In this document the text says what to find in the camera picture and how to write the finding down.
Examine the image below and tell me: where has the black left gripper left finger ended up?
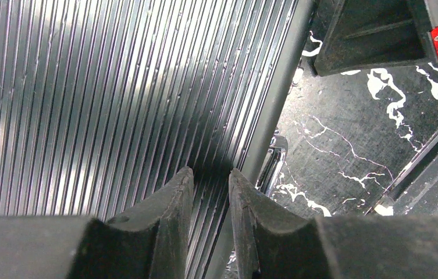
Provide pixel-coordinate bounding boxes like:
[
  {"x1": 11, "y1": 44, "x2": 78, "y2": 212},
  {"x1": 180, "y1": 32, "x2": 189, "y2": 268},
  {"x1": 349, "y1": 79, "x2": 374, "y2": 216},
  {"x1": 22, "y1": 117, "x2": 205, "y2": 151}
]
[{"x1": 0, "y1": 167, "x2": 194, "y2": 278}]

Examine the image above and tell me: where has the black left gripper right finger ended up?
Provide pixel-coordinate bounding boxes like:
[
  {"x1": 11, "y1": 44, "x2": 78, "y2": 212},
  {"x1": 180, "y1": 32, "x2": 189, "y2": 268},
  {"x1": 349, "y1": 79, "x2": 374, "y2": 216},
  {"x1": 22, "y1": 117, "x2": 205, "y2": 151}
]
[{"x1": 229, "y1": 169, "x2": 438, "y2": 278}]

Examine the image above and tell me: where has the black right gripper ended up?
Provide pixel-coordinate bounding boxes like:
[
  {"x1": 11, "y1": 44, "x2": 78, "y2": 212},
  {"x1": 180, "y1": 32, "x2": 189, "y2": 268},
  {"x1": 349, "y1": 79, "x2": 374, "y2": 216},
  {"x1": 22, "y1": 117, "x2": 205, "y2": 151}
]
[{"x1": 314, "y1": 0, "x2": 438, "y2": 76}]

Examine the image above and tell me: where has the black poker chip case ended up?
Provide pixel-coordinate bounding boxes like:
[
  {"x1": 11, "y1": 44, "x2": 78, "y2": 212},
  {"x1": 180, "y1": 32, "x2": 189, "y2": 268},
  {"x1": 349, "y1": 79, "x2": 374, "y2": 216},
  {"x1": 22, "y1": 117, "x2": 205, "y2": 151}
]
[{"x1": 0, "y1": 1, "x2": 316, "y2": 278}]

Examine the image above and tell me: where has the aluminium frame rail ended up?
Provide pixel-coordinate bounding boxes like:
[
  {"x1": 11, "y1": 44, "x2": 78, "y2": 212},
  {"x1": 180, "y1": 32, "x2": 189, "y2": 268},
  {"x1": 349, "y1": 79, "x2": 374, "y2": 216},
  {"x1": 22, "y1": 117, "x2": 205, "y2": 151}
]
[{"x1": 366, "y1": 133, "x2": 438, "y2": 216}]

